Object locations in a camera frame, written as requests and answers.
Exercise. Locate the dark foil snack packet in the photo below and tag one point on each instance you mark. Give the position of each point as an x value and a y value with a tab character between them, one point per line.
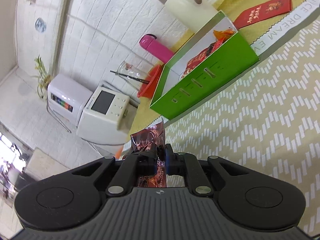
149	145

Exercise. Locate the pink thermos bottle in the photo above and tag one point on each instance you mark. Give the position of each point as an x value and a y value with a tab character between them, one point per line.
150	43

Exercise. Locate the potted green plant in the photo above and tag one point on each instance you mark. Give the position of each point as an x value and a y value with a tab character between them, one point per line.
43	78

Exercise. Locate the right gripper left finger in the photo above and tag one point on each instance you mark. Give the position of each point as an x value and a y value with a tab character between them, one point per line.
128	171

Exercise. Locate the white water filter appliance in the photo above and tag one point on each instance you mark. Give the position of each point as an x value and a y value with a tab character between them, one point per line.
68	98

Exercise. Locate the green cardboard box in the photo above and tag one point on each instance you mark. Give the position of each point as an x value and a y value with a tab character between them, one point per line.
201	66

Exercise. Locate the orange snack packet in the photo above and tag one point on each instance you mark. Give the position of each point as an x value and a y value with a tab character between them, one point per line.
223	35

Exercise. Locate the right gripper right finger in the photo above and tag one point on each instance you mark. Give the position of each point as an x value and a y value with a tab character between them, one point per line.
187	165

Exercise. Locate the red plastic basket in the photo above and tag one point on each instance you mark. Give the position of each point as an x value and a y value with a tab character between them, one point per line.
147	90

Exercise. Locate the cream thermos jug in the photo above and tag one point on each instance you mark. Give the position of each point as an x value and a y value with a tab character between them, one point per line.
194	14

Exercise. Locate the white water dispenser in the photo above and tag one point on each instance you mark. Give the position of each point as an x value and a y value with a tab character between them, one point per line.
107	118

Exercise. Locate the blue round wall decoration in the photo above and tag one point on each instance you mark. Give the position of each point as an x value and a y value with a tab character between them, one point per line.
40	25

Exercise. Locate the red envelope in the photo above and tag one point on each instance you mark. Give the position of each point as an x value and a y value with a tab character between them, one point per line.
262	12

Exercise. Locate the black straw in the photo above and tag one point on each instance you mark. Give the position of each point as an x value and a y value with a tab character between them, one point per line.
130	77

